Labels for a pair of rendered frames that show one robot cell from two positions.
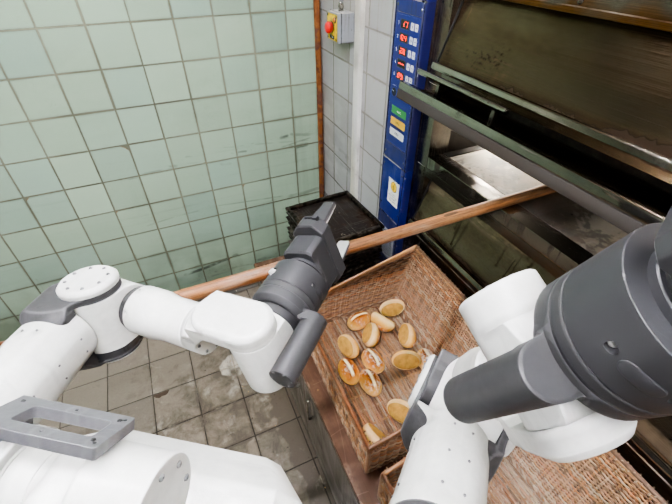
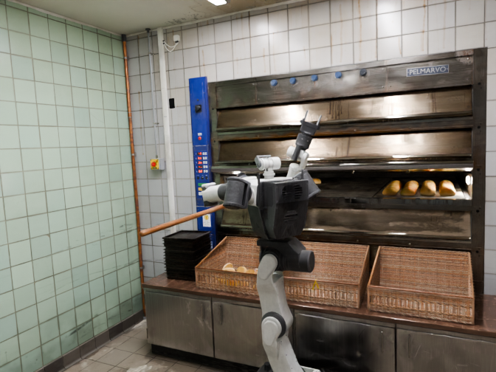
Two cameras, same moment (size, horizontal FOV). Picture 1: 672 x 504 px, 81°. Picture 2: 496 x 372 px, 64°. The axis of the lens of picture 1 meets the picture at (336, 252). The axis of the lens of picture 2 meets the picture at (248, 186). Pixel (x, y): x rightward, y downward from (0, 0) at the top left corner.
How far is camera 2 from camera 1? 2.16 m
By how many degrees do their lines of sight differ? 49
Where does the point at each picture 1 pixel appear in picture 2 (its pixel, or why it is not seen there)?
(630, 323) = (302, 136)
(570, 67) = (262, 150)
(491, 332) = (292, 150)
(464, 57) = (228, 156)
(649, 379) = (305, 139)
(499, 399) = (297, 149)
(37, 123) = (9, 221)
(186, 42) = (83, 177)
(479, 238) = not seen: hidden behind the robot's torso
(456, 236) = (244, 218)
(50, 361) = not seen: hidden behind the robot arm
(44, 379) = not seen: hidden behind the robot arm
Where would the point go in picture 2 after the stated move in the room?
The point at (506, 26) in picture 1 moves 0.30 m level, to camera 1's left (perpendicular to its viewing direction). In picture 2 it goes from (239, 146) to (207, 147)
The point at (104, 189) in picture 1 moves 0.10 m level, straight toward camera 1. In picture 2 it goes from (32, 265) to (43, 266)
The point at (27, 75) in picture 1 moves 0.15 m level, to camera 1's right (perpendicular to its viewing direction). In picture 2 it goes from (12, 194) to (38, 192)
